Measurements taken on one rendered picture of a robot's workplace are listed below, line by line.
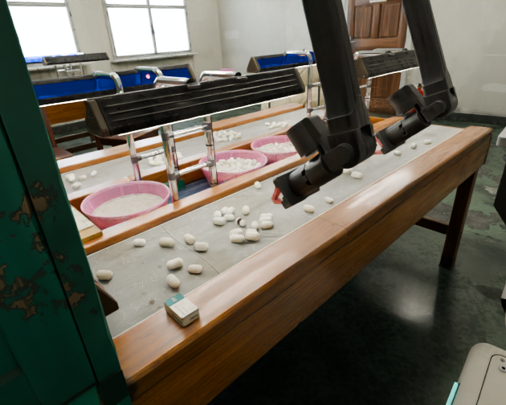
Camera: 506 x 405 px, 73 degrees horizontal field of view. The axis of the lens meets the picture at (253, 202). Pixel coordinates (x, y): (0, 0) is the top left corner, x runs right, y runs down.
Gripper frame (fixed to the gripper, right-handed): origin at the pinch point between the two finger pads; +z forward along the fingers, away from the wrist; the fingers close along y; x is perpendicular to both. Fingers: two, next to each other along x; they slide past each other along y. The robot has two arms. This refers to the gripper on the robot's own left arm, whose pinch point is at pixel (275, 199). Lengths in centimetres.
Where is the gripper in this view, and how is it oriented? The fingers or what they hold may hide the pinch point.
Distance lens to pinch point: 80.5
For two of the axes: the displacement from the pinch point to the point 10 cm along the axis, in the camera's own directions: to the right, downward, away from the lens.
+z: -5.0, 3.6, 7.9
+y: -7.2, 3.3, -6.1
